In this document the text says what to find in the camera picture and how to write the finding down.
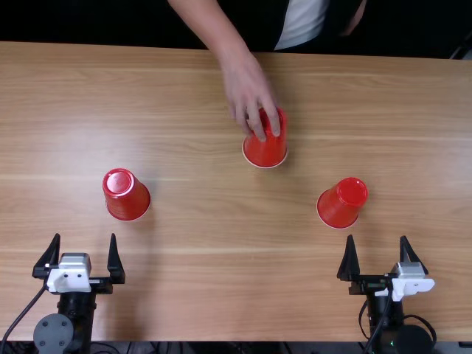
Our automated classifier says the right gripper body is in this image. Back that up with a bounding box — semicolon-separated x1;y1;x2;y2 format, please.
347;273;394;296

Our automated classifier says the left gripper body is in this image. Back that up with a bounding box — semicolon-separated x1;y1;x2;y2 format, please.
43;274;114;296

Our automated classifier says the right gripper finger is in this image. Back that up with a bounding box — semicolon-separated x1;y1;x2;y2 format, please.
399;235;430;276
336;235;361;282

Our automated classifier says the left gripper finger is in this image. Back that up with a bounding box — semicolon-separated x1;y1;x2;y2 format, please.
32;232;61;279
106;232;126;285

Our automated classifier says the red cup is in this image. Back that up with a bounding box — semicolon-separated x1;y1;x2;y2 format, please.
102;168;151;222
242;106;289;170
316;177;369;229

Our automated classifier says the person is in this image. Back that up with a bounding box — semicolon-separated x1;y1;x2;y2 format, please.
167;0;368;143

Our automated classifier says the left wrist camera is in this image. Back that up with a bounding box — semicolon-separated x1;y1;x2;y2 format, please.
46;252;92;294

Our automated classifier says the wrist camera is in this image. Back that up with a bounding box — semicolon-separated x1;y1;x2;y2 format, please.
374;261;436;302
46;252;92;294

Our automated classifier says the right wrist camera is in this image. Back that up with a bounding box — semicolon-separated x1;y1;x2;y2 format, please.
374;261;436;302

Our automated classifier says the black cable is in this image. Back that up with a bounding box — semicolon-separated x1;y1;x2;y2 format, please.
363;289;395;354
0;282;51;346

